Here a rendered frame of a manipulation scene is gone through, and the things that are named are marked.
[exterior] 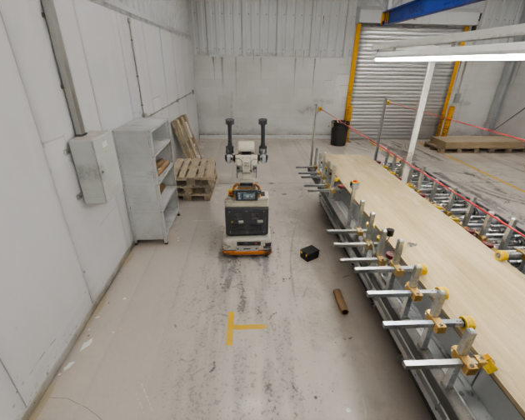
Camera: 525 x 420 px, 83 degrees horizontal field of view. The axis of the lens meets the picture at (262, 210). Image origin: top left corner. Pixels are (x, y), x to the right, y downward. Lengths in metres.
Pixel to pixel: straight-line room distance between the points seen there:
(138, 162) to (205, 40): 6.60
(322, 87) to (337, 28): 1.61
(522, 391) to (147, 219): 3.80
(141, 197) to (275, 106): 6.76
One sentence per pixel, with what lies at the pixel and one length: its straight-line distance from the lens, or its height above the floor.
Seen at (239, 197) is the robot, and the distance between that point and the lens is 3.52.
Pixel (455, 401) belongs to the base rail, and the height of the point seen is 0.70.
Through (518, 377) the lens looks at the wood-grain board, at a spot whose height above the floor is 0.90.
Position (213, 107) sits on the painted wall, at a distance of 10.04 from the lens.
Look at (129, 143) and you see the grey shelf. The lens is 3.90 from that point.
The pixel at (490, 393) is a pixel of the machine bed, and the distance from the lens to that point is 2.21.
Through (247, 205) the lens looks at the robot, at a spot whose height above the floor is 0.72.
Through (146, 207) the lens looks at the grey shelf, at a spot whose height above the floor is 0.57.
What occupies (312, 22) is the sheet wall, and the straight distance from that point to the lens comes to 10.16.
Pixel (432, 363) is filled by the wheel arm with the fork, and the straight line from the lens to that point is 1.84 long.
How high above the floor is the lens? 2.27
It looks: 26 degrees down
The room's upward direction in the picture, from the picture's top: 1 degrees clockwise
